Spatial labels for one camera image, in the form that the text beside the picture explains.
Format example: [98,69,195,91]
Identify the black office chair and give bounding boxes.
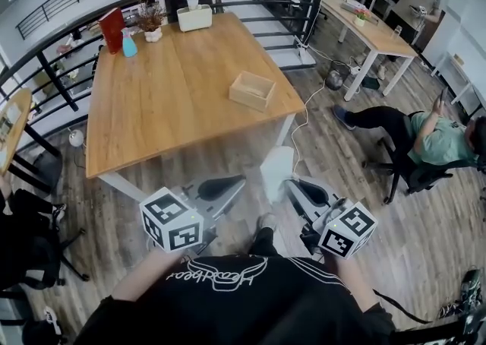
[0,183,91,293]
[361,109,486,206]

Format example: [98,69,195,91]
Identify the small wooden box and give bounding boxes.
[228,70,277,113]

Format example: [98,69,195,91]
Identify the dried flowers in white pot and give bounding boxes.
[134,0,169,43]

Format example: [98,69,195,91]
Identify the person's black trouser leg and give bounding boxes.
[247,226,280,259]

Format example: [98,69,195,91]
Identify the person's grey shoe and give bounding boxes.
[257,212,277,231]

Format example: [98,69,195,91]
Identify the person's left forearm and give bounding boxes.
[111,248,185,303]

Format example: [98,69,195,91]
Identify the white cloth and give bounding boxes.
[259,145,296,203]

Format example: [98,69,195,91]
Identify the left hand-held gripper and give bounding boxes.
[138,174,248,259]

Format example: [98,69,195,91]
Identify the person's black printed shirt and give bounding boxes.
[74,254,398,345]

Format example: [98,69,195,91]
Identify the thick black cable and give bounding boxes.
[373,287,434,326]

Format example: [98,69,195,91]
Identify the white desk lamp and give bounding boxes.
[68,128,87,148]

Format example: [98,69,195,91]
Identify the curved black metal railing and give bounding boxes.
[0,0,327,195]

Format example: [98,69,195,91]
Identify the blue spray bottle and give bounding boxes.
[121,28,139,59]

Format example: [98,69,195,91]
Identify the pink flowers in white pot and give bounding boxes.
[352,6,372,28]

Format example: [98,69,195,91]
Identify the wooden table with white legs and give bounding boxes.
[320,0,419,102]
[84,11,308,202]

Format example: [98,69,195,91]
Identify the red book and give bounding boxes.
[97,6,128,55]

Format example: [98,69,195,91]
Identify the white plastic box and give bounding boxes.
[176,3,213,33]

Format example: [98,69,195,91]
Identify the shelf of assorted goods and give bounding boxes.
[32,20,100,96]

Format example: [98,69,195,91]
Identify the person's right forearm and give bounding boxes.
[328,255,382,314]

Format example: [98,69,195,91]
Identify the white power cable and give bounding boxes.
[289,81,328,182]

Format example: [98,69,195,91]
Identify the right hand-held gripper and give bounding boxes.
[282,178,379,261]

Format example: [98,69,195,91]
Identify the flat grey tray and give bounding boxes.
[339,0,366,13]

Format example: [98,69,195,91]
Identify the black white sneaker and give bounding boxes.
[43,305,62,335]

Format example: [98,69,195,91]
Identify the white desk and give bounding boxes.
[430,50,476,106]

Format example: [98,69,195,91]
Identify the black mesh wastebasket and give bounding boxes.
[324,59,351,91]

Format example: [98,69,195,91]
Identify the green black sneaker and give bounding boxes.
[458,267,484,312]

